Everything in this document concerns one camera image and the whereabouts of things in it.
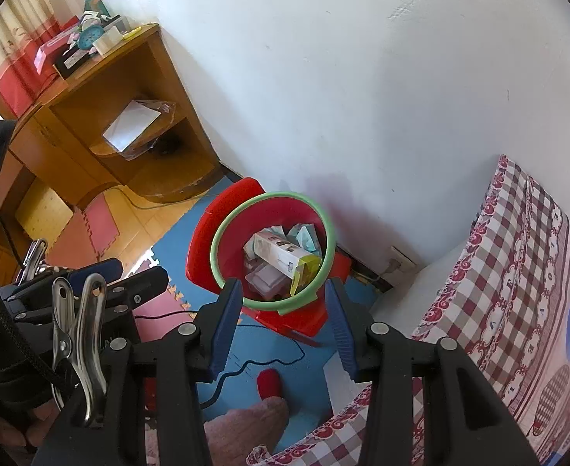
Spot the metal clamp on right gripper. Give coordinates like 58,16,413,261
16,239,48,285

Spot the teal alarm clock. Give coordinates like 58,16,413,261
76,24,105,50

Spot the teal wet wipes package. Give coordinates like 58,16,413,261
286,223,323,258

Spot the black cable on floor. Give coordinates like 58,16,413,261
133,311,308,412

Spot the white product box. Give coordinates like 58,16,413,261
252,230,323,297

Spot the metal spring clamp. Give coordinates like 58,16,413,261
52,273,108,427

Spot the wooden shelf cabinet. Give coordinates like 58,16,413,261
0,24,221,269

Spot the white paper in sleeve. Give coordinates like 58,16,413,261
93,100,177,161

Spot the red bin green rim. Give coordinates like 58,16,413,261
210,191,335,316

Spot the wall power socket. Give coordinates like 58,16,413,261
384,245,417,276

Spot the red slipper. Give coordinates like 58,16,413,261
256,368,283,400

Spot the patchwork heart bedsheet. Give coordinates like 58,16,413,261
248,157,570,465

